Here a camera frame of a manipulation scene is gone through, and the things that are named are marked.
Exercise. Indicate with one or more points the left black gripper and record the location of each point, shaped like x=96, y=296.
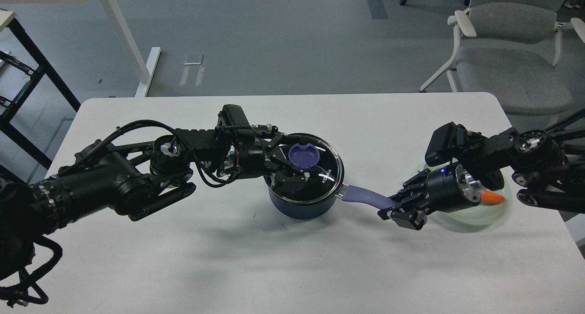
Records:
x=254, y=159

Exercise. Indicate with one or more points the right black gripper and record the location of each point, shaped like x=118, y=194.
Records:
x=447, y=189

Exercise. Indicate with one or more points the glass lid with purple knob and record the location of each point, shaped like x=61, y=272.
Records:
x=325, y=177

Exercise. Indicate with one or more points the blue pot with purple handle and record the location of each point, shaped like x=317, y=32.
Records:
x=347, y=193

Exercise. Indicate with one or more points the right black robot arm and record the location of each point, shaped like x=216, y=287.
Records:
x=462, y=163

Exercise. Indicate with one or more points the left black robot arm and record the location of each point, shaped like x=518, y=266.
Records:
x=137, y=170

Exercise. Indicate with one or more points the translucent green plate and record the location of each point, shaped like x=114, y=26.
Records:
x=475, y=217

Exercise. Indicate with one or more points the toy orange carrot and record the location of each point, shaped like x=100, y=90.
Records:
x=490, y=198

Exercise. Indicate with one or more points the grey office chair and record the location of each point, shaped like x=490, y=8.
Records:
x=511, y=49

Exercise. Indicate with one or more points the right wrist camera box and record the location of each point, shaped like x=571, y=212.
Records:
x=446, y=142

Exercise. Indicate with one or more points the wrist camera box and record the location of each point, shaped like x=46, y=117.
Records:
x=446, y=142
x=232, y=117

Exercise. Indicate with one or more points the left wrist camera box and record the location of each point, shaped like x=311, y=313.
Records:
x=232, y=117

